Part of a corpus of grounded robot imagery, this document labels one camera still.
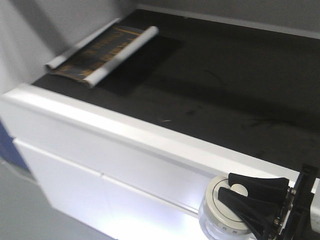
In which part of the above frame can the glass jar with cream lid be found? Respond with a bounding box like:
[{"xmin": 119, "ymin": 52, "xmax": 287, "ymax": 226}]
[{"xmin": 197, "ymin": 174, "xmax": 255, "ymax": 240}]

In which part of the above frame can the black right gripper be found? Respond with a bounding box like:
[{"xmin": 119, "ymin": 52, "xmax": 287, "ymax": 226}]
[{"xmin": 218, "ymin": 164, "xmax": 319, "ymax": 240}]

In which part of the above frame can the rolled white dark poster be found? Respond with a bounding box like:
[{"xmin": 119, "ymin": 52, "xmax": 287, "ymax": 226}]
[{"xmin": 45, "ymin": 18, "xmax": 159, "ymax": 88}]

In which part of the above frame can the white cabinet front ledge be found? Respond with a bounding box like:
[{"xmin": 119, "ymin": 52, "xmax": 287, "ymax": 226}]
[{"xmin": 0, "ymin": 82, "xmax": 320, "ymax": 240}]

